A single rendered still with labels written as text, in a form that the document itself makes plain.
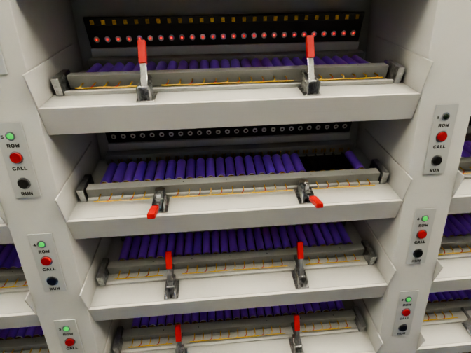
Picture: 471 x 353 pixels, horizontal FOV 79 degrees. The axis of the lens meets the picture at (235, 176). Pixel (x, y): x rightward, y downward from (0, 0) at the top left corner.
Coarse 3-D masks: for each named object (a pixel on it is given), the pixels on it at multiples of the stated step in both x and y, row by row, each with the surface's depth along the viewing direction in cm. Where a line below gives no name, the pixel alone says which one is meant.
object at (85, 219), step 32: (96, 160) 63; (384, 160) 58; (64, 192) 49; (288, 192) 55; (320, 192) 55; (352, 192) 55; (384, 192) 55; (96, 224) 50; (128, 224) 51; (160, 224) 52; (192, 224) 52; (224, 224) 53; (256, 224) 54; (288, 224) 55
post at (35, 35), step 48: (0, 0) 39; (48, 0) 48; (48, 48) 47; (0, 96) 42; (48, 144) 46; (96, 144) 64; (0, 192) 47; (48, 192) 48; (96, 240) 61; (48, 336) 57; (96, 336) 59
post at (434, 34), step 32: (384, 0) 56; (416, 0) 47; (448, 0) 43; (384, 32) 56; (416, 32) 48; (448, 32) 44; (448, 64) 46; (448, 96) 48; (384, 128) 58; (416, 128) 49; (416, 160) 51; (448, 160) 51; (416, 192) 53; (448, 192) 53; (384, 224) 60; (416, 288) 60; (384, 320) 63; (416, 320) 63; (384, 352) 66
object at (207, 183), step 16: (224, 176) 56; (240, 176) 56; (256, 176) 55; (272, 176) 55; (288, 176) 55; (304, 176) 55; (320, 176) 55; (336, 176) 56; (352, 176) 56; (368, 176) 57; (96, 192) 53; (112, 192) 54; (128, 192) 54; (144, 192) 54; (256, 192) 54
